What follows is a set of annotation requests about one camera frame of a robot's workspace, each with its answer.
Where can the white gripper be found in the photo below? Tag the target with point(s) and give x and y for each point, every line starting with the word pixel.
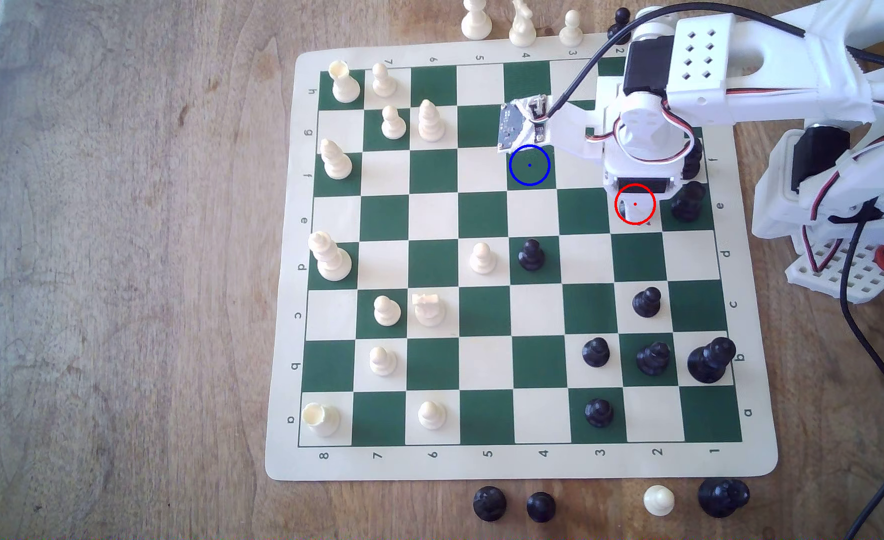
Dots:
pixel 638 185

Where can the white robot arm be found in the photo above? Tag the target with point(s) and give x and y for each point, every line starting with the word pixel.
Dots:
pixel 701 97

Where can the black chess rook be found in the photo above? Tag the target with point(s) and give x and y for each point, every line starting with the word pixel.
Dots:
pixel 687 204

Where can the black chess pawn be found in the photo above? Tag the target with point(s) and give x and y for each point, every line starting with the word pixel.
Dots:
pixel 531 257
pixel 489 505
pixel 622 16
pixel 541 508
pixel 596 353
pixel 646 304
pixel 599 414

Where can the white chess pawn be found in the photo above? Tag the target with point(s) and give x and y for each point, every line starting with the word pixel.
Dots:
pixel 482 261
pixel 383 362
pixel 387 313
pixel 431 416
pixel 393 126
pixel 659 502
pixel 571 34
pixel 384 82

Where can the black chess king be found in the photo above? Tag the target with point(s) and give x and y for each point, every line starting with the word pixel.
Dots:
pixel 708 362

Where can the green and cream chess mat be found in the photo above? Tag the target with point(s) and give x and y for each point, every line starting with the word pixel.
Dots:
pixel 487 315

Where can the white chess knight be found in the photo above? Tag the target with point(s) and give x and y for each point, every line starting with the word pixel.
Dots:
pixel 521 30
pixel 428 311

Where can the white chess bishop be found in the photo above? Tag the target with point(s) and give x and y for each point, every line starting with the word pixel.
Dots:
pixel 431 124
pixel 335 163

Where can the white chess queen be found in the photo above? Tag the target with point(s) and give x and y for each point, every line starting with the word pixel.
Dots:
pixel 476 22

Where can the black chess queen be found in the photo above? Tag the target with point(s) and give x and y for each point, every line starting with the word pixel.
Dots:
pixel 721 498

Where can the white chess rook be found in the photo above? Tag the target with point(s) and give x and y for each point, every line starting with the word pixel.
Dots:
pixel 322 420
pixel 346 86

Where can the bare circuit board camera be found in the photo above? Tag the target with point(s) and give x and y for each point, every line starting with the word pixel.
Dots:
pixel 521 124

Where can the white perforated base plate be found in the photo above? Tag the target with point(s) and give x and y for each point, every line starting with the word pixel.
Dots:
pixel 873 283

